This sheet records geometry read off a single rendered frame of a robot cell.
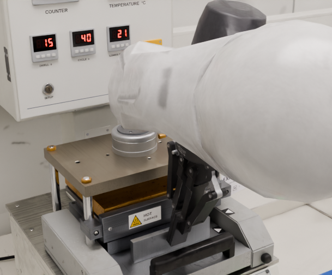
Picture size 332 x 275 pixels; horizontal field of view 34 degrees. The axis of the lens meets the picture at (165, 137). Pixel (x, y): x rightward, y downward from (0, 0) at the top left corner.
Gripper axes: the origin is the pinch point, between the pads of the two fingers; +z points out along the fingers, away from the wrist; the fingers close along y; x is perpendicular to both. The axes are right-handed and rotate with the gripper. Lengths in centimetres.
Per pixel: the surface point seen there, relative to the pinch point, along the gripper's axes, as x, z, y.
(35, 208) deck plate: -12.5, 20.7, -30.1
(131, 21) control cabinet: 7.0, -17.5, -35.0
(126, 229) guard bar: -7.4, 1.6, -3.9
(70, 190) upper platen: -10.2, 6.5, -19.5
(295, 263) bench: 38.4, 29.5, -0.8
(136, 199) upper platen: -4.5, -1.2, -6.8
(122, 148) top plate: -3.3, -5.3, -15.0
